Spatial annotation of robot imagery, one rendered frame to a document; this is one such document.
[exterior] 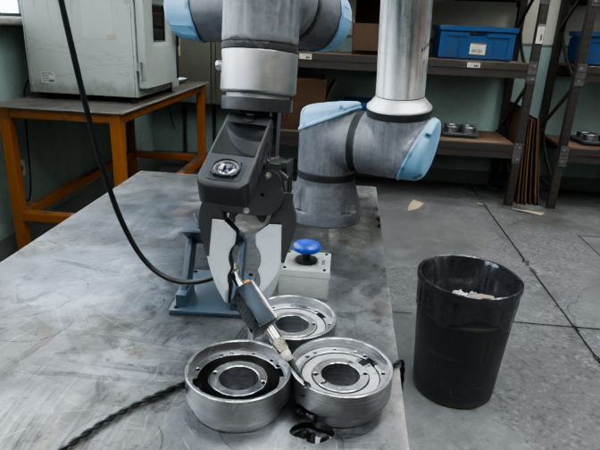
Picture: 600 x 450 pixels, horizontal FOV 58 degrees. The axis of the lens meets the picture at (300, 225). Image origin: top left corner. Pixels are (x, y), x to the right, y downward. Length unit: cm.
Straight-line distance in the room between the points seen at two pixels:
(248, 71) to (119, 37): 227
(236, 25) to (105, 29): 228
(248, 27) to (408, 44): 46
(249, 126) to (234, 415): 27
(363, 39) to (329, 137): 297
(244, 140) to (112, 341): 32
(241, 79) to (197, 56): 391
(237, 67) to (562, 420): 174
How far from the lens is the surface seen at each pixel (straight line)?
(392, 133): 96
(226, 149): 49
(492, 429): 192
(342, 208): 105
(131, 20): 275
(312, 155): 103
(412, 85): 96
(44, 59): 295
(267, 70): 52
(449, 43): 406
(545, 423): 202
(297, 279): 76
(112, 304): 78
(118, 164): 261
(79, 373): 65
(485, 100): 464
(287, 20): 54
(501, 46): 413
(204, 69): 442
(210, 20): 68
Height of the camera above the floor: 116
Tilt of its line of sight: 20 degrees down
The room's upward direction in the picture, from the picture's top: 3 degrees clockwise
